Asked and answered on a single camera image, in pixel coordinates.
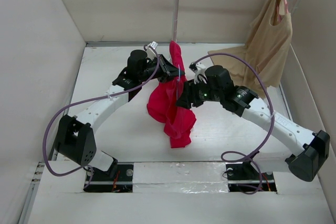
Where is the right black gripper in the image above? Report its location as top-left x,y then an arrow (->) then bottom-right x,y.
174,77 -> 223,109

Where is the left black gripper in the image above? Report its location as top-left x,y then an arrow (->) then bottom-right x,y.
139,54 -> 185,84

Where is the blue wire hanger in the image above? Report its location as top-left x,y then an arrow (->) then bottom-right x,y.
176,65 -> 183,100

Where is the red t-shirt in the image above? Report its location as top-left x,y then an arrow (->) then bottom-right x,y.
146,41 -> 196,148

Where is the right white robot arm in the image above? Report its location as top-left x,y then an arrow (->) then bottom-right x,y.
176,63 -> 330,182

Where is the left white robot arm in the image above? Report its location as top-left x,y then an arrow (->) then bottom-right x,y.
55,49 -> 185,180

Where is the pink hanger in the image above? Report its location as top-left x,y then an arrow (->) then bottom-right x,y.
275,0 -> 289,24

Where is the beige tank top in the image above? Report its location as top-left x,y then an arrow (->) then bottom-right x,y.
208,0 -> 292,99

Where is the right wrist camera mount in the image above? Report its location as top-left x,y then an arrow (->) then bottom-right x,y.
189,62 -> 207,84

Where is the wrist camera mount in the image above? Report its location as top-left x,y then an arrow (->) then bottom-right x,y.
189,62 -> 207,84
143,41 -> 158,59

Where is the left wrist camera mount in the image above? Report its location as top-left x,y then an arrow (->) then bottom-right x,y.
143,41 -> 158,59

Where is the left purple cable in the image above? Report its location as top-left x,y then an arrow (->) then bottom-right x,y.
42,44 -> 161,190

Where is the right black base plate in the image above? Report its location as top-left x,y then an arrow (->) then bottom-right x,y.
222,163 -> 277,193

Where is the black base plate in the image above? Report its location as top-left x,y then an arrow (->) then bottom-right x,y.
83,163 -> 134,193
222,163 -> 277,193

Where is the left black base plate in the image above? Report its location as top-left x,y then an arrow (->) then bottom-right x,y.
83,163 -> 134,193

